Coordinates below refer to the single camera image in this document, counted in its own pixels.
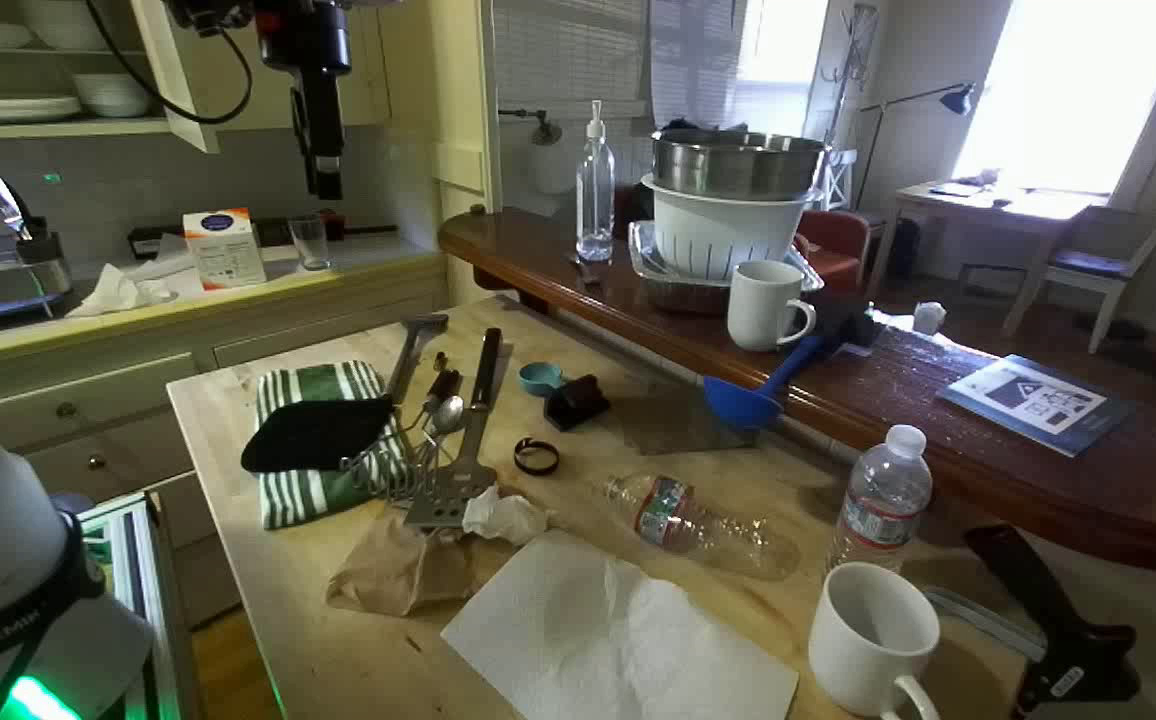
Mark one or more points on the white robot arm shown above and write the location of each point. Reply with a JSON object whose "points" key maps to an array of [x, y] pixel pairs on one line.
{"points": [[308, 40]]}

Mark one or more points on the robot base white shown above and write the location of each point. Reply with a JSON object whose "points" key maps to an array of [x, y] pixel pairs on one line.
{"points": [[65, 645]]}

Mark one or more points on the small blue round dish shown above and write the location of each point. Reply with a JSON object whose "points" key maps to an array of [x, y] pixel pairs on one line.
{"points": [[542, 378]]}

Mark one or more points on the black small box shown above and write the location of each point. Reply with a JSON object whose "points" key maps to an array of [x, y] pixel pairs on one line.
{"points": [[573, 401]]}

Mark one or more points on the metal spoon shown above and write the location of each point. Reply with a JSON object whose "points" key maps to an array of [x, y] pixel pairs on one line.
{"points": [[446, 406]]}

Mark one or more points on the crumpled white tissue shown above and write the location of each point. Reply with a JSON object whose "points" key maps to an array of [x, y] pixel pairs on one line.
{"points": [[500, 516]]}

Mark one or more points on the lying clear plastic bottle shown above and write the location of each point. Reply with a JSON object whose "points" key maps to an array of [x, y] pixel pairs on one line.
{"points": [[679, 516]]}

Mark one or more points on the white mug on counter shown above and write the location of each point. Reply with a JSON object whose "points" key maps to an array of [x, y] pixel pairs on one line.
{"points": [[767, 305]]}

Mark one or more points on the metal slotted spatula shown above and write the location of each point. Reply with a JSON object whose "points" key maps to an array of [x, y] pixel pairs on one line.
{"points": [[442, 491]]}

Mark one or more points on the clear glass bottle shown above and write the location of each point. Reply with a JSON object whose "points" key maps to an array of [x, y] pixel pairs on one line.
{"points": [[597, 193]]}

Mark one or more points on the steel pot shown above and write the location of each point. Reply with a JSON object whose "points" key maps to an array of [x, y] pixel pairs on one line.
{"points": [[735, 166]]}

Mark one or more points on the white paper napkin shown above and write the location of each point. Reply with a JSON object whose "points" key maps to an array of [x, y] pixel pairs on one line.
{"points": [[573, 634]]}

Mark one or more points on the brown paper bag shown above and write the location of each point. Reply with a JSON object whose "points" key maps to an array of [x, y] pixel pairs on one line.
{"points": [[402, 569]]}

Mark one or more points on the black oval pad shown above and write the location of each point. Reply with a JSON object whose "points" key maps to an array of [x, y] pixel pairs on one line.
{"points": [[317, 433]]}

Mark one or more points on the red container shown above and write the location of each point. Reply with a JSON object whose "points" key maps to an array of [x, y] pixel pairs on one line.
{"points": [[839, 247]]}

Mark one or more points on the green striped cloth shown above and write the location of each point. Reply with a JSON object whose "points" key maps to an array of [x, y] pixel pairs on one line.
{"points": [[308, 495]]}

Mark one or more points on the upright water bottle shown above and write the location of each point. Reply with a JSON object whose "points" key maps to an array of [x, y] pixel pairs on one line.
{"points": [[886, 496]]}

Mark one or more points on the small white cup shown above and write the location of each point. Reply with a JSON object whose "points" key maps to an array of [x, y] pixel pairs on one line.
{"points": [[929, 319]]}

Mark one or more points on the white carton box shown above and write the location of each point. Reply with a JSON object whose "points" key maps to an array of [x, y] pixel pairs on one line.
{"points": [[225, 249]]}

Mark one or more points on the white mug front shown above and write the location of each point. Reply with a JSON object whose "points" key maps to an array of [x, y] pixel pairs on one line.
{"points": [[870, 642]]}

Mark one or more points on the wooden desk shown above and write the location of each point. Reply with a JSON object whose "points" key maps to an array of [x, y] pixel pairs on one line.
{"points": [[1033, 215]]}

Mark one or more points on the magazine booklet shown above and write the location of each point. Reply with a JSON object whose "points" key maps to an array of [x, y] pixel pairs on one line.
{"points": [[1037, 406]]}

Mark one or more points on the blue desk lamp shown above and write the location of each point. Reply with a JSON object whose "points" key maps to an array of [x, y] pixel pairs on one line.
{"points": [[907, 133]]}

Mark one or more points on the wooden chair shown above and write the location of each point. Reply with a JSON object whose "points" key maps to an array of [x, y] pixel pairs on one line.
{"points": [[1100, 249]]}

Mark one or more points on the black clamp tool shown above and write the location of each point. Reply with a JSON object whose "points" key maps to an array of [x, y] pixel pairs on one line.
{"points": [[1083, 660]]}

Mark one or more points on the white plates on shelf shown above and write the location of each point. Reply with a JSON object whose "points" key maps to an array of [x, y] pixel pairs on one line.
{"points": [[31, 108]]}

